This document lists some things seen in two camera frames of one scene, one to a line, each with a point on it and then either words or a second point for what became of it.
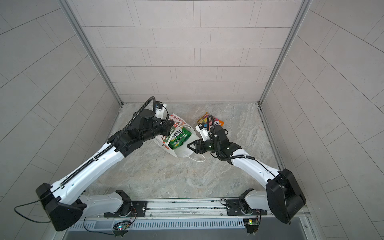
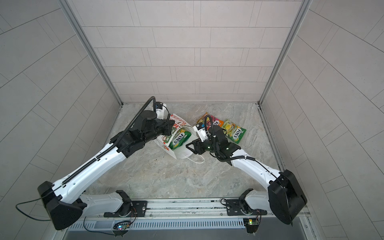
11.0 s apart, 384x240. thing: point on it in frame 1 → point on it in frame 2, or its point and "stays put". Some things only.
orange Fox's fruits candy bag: x=203 y=121 stays put
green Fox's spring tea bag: x=179 y=135 → x=233 y=132
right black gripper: x=198 y=142 stays put
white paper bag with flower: x=182 y=150 stays put
